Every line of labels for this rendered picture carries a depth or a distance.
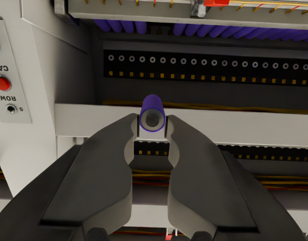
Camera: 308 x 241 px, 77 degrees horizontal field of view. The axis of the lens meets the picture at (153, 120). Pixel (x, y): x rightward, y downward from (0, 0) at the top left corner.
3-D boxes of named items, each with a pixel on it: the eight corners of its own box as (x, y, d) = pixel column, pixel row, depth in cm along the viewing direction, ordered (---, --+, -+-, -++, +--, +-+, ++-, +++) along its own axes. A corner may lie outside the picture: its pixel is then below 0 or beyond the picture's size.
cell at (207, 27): (196, 25, 33) (207, 10, 26) (207, 26, 33) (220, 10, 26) (196, 36, 33) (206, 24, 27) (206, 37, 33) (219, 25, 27)
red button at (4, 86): (-9, 77, 22) (-4, 90, 23) (5, 77, 22) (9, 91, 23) (-3, 74, 23) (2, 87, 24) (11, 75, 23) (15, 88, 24)
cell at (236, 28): (220, 26, 33) (237, 11, 26) (231, 27, 33) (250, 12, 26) (219, 38, 33) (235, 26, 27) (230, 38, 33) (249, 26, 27)
